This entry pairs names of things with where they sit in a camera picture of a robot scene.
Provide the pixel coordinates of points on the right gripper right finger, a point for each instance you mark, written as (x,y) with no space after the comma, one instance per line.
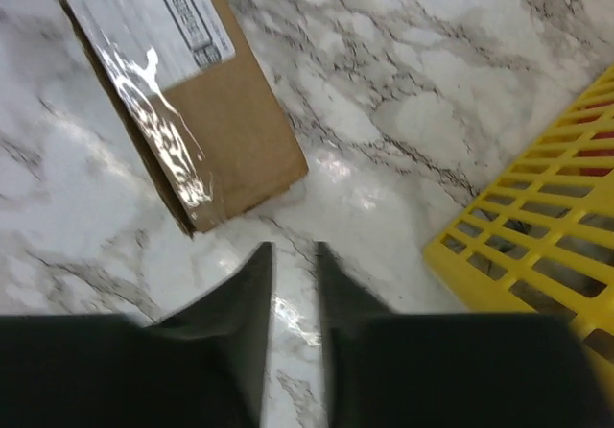
(386,369)

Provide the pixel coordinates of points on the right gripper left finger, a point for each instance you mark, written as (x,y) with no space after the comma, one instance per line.
(203,366)

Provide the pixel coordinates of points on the brown cardboard express box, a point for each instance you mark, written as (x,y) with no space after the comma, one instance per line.
(194,101)

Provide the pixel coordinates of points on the yellow plastic basket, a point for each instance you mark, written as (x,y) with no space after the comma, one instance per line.
(540,236)

